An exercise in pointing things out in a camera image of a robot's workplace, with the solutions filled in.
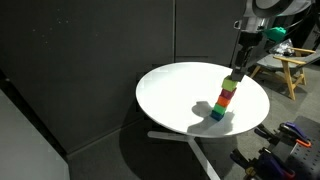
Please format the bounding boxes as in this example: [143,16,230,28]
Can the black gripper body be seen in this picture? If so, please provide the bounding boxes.
[232,31,268,74]

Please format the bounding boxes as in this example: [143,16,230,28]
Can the lime yellow block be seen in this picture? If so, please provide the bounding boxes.
[221,75,239,92]

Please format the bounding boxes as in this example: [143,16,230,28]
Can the purple block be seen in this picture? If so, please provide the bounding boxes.
[219,87,237,100]

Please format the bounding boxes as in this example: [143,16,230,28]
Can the orange block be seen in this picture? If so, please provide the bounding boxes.
[216,95,232,109]

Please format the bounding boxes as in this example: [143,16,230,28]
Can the green block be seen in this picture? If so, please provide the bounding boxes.
[212,103,227,116]

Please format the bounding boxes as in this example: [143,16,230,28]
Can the blue block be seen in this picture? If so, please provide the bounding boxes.
[210,110,225,122]

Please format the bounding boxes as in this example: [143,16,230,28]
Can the clear plastic bag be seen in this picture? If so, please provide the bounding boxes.
[269,38,297,57]

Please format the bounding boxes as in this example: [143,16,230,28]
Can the purple spring clamp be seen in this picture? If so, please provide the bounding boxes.
[279,121,313,149]
[258,148,297,180]

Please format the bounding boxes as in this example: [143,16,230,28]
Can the white table base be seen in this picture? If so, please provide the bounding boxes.
[147,130,222,180]

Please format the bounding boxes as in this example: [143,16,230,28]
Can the perforated metal plate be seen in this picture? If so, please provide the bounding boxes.
[286,143,320,180]

